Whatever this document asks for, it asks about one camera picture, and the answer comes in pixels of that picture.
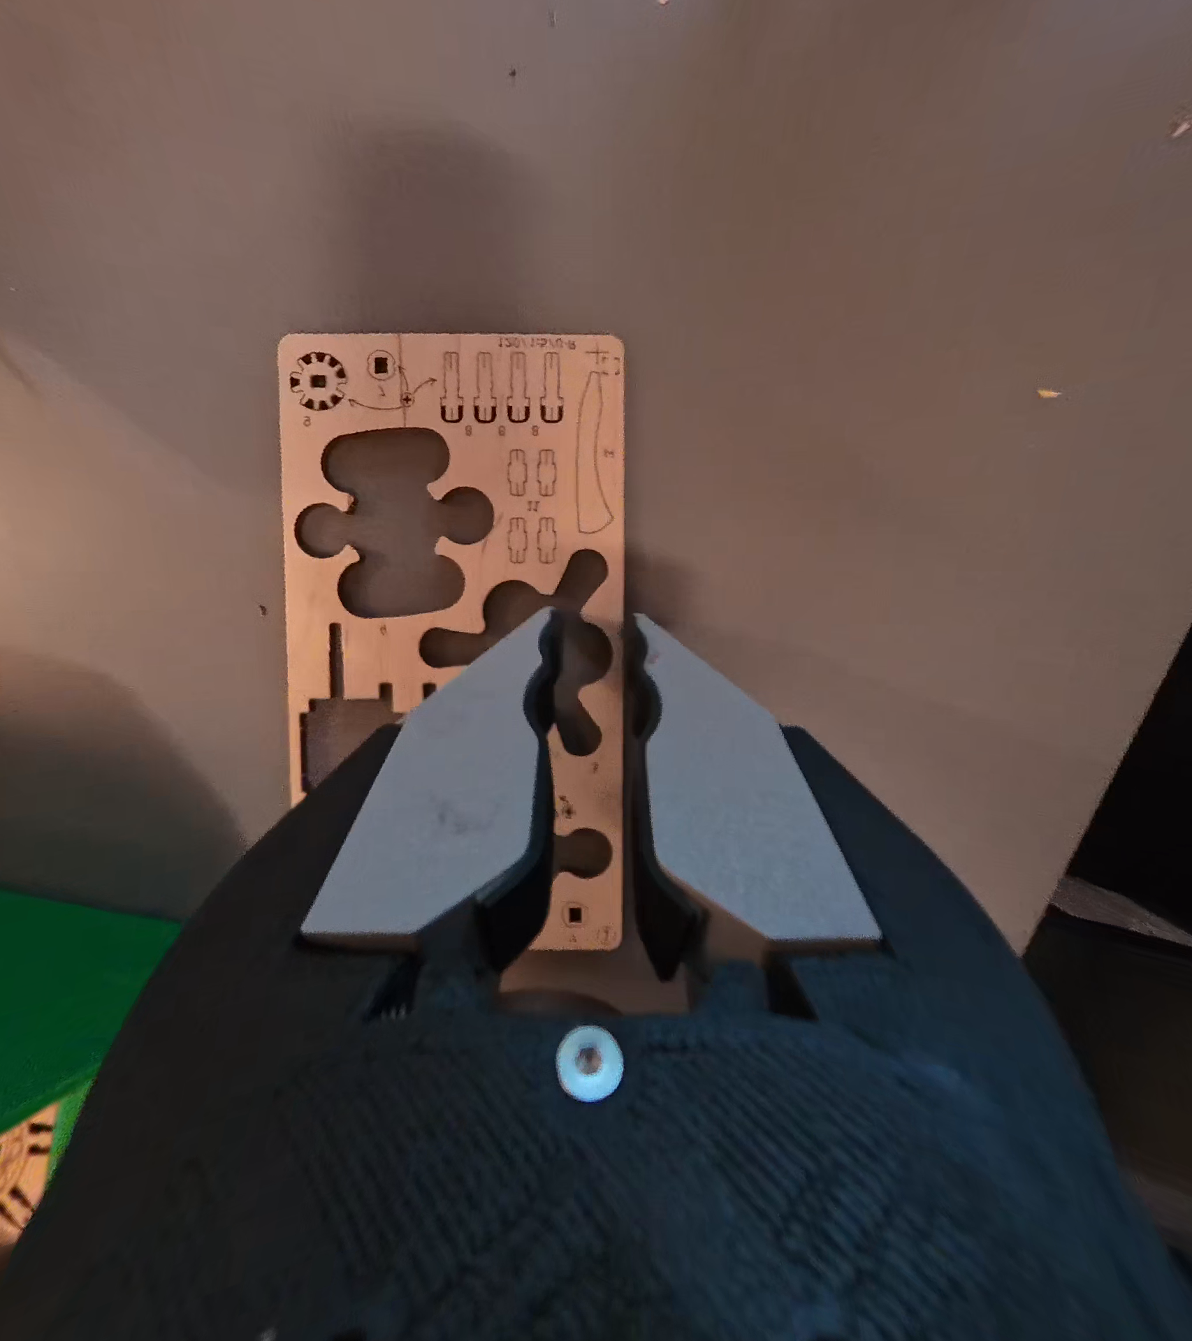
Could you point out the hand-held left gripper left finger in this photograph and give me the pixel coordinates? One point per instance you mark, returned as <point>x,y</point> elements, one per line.
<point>428,807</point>

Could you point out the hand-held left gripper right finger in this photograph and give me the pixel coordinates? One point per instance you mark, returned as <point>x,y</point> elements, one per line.
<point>754,812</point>

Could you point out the wooden parts sheet with cutouts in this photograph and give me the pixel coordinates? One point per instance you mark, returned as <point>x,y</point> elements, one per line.
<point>398,504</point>

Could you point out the green plastic bin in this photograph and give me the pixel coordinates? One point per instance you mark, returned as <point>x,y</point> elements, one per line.
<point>9,1006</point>

